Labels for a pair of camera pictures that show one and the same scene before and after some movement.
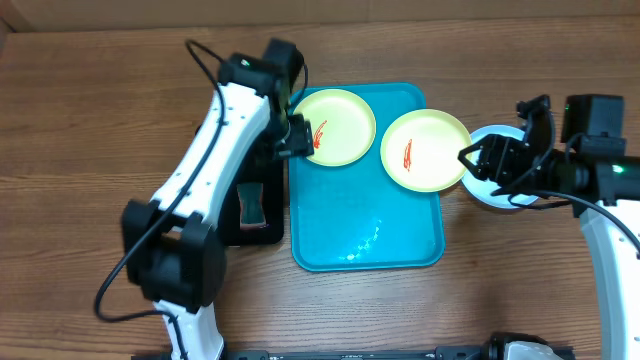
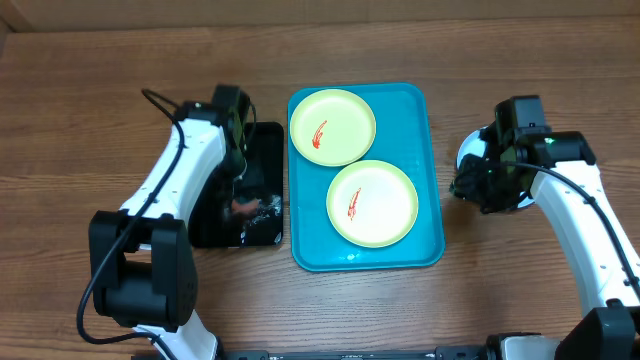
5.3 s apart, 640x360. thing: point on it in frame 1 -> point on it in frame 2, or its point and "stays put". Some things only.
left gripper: (300, 143) -> (256, 179)
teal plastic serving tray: (356, 216) stays put
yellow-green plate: (420, 150) -> (372, 203)
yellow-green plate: (342, 126) stays put
